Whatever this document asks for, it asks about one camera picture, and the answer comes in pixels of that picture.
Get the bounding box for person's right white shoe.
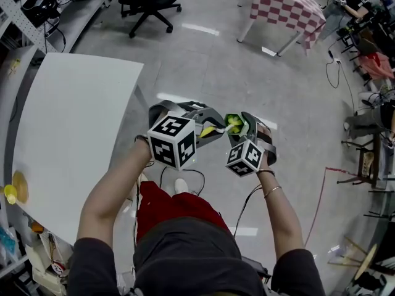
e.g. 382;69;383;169
174;178;189;194

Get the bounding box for white table frame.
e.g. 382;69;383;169
236;20;302;57

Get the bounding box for gold bracelet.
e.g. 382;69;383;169
264;186;282;199

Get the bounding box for person's right forearm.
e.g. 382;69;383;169
257;168;305;258

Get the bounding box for red floor cord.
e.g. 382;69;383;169
304;166;352;248

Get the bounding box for person's right hand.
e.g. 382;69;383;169
257;126;273;146

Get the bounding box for wooden cup rack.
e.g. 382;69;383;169
11;170;30;204

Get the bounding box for pink cloth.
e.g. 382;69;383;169
357;51;395;80

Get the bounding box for red white spool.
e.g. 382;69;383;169
51;261;67;276

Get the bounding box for black cable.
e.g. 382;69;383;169
233;183;263;237
159;166;206;197

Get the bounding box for wooden stool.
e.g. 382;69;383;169
326;235;380;282

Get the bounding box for orange plastic container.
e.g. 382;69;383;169
29;220;46;234

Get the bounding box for white metal shelf rack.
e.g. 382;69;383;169
0;0;112;166

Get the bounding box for wooden chair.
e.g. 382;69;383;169
336;131;383;188

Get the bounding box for green plastic cup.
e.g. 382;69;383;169
224;113;249;137

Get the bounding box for person's left forearm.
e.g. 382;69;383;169
77;134;154;249

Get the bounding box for light blue packet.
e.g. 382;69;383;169
0;226;16;252

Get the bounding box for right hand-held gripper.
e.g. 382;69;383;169
225;112;278;178

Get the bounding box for yellow plastic cup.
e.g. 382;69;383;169
3;184;18;205

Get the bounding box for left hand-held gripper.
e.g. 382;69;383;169
147;101;225;171

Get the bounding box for red white checkered tablecloth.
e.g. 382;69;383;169
249;0;327;54

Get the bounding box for person's dark shirt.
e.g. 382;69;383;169
66;217;326;296

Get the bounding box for person's red trousers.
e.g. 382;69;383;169
135;180;232;243

